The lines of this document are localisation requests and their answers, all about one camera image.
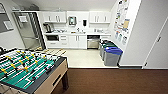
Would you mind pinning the stainless steel dishwasher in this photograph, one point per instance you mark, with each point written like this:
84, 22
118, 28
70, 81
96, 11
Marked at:
93, 44

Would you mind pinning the white two-door base cabinet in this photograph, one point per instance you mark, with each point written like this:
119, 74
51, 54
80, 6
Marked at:
77, 41

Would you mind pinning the green-lid waste bin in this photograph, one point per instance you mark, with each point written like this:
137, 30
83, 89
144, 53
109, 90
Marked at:
106, 46

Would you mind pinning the blue-lid recycling bin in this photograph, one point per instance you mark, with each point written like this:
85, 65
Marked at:
112, 57

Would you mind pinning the black built-in microwave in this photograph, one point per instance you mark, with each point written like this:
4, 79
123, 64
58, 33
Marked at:
52, 38

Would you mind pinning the white waste sorting sign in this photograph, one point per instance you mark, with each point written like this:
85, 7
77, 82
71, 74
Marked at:
124, 40

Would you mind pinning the notice board with papers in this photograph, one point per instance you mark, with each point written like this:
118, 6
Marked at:
120, 13

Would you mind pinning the stainless steel refrigerator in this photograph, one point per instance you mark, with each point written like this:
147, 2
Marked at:
28, 31

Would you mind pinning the green foosball table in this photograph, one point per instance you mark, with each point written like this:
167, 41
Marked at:
23, 71

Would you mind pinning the white paper fridge note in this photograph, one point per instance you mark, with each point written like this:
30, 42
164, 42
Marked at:
22, 19

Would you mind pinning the white door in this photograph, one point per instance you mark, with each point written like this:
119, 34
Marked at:
160, 36

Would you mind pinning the brown framed wall notice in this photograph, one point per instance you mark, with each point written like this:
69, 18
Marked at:
126, 24

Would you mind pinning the grey wall board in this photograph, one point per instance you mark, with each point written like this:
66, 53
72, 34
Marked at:
4, 21

